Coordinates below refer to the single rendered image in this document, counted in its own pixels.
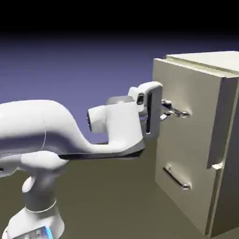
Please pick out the beige cabinet door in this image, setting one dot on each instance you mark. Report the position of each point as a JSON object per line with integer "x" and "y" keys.
{"x": 194, "y": 207}
{"x": 186, "y": 87}

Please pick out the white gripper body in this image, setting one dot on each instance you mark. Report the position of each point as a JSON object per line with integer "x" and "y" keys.
{"x": 154, "y": 112}

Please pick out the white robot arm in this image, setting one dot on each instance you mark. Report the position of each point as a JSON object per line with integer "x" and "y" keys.
{"x": 61, "y": 127}

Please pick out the beige painted cabinet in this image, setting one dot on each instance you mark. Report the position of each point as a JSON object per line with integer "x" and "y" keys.
{"x": 214, "y": 59}

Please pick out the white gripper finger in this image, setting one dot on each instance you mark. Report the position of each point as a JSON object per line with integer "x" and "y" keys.
{"x": 164, "y": 116}
{"x": 166, "y": 102}

